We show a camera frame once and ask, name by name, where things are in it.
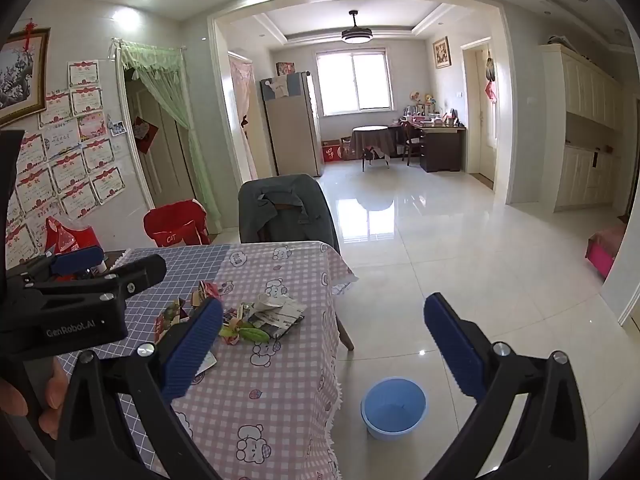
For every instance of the framed painting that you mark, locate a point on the framed painting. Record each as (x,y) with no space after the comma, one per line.
(20,80)

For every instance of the dark wooden chair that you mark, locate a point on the dark wooden chair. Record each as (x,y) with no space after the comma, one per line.
(411,140)

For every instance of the red cloth bag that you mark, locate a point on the red cloth bag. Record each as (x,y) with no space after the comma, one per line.
(175,225)

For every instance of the green lace curtain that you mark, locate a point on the green lace curtain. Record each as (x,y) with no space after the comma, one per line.
(165,60)

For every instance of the pink storage box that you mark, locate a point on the pink storage box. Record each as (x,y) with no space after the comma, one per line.
(605,250)

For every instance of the grey jacket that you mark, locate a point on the grey jacket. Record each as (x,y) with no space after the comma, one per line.
(310,200)

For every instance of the wall of certificates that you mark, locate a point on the wall of certificates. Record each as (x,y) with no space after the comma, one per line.
(70,170)

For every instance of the white cabinet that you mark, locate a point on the white cabinet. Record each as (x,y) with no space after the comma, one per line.
(585,85)

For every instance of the white card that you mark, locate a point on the white card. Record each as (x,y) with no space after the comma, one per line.
(207,362)

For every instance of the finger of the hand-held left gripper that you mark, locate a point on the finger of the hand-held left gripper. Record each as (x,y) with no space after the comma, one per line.
(145,270)
(75,261)

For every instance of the red wrapper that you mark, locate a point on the red wrapper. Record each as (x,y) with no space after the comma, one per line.
(207,292)

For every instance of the grey refrigerator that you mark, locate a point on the grey refrigerator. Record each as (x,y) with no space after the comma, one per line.
(290,130)

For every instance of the assorted desk items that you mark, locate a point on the assorted desk items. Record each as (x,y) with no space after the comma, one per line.
(430,115)

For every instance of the red door decoration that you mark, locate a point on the red door decoration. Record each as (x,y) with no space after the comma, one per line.
(144,135)

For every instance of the window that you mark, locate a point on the window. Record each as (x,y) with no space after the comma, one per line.
(350,85)

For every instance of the round table with brown cloth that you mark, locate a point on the round table with brown cloth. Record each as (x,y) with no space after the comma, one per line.
(370,140)

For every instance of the white door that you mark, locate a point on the white door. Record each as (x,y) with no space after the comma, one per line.
(485,135)

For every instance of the pink curtain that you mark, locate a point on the pink curtain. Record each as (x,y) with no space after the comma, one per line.
(242,90)

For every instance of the framed wall picture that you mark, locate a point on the framed wall picture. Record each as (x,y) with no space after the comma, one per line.
(441,52)

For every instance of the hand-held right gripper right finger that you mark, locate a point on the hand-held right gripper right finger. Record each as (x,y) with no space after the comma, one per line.
(455,352)

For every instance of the red plastic bag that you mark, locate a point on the red plastic bag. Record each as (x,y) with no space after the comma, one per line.
(75,237)

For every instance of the dark wooden desk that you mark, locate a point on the dark wooden desk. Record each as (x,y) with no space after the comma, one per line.
(442,150)

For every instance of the red cardboard box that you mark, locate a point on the red cardboard box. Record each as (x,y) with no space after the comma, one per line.
(331,152)

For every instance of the red door hanging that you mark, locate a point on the red door hanging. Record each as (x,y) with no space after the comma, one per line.
(491,82)

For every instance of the person's left hand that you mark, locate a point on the person's left hand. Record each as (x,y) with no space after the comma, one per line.
(56,400)

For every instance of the green wrapper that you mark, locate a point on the green wrapper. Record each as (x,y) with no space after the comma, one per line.
(247,334)

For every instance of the pink checked tablecloth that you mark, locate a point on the pink checked tablecloth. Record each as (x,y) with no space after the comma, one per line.
(280,390)

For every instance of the patterned box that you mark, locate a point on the patterned box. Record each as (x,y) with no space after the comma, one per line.
(285,68)

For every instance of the colourful wrapper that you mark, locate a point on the colourful wrapper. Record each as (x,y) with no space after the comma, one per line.
(172,317)

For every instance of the blue grid tablecloth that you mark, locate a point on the blue grid tablecloth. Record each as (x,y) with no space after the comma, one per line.
(190,265)

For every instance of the blue plastic bin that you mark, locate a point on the blue plastic bin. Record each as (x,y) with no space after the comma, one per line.
(395,405)

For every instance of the newspaper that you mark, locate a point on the newspaper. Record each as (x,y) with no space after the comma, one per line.
(280,319)

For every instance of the small wall photos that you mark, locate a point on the small wall photos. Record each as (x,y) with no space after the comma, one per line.
(116,127)

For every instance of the brown door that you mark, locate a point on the brown door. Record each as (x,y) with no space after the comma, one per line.
(160,170)

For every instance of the ceiling lamp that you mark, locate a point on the ceiling lamp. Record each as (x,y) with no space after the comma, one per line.
(355,35)

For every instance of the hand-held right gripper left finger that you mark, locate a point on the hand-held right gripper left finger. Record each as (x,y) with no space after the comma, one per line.
(192,347)

